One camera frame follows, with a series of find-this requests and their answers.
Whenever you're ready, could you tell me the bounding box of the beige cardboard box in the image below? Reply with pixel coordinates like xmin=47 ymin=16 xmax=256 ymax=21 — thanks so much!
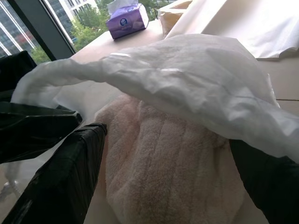
xmin=157 ymin=0 xmax=193 ymax=36

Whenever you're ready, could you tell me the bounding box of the white drawstring bag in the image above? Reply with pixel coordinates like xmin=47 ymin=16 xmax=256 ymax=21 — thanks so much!
xmin=10 ymin=34 xmax=299 ymax=164

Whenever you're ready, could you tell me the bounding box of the white cloth sheet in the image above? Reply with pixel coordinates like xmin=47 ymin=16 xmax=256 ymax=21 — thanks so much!
xmin=163 ymin=0 xmax=299 ymax=62

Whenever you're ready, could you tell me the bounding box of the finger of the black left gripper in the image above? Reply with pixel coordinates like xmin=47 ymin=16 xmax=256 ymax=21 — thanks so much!
xmin=0 ymin=102 xmax=83 ymax=164
xmin=0 ymin=50 xmax=37 ymax=103

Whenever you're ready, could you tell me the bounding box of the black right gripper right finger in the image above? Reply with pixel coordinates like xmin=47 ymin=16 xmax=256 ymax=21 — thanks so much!
xmin=228 ymin=139 xmax=299 ymax=224

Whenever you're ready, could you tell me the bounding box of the pale pink towel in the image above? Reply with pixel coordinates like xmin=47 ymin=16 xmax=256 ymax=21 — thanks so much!
xmin=94 ymin=95 xmax=246 ymax=224

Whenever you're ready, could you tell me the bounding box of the purple tissue pack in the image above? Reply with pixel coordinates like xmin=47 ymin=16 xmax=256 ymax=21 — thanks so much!
xmin=106 ymin=0 xmax=150 ymax=41

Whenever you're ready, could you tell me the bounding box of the dark window frame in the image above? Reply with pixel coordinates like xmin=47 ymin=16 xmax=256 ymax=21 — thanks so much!
xmin=7 ymin=0 xmax=77 ymax=62

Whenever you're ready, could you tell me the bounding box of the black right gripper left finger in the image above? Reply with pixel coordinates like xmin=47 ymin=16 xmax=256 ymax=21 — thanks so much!
xmin=1 ymin=123 xmax=108 ymax=224

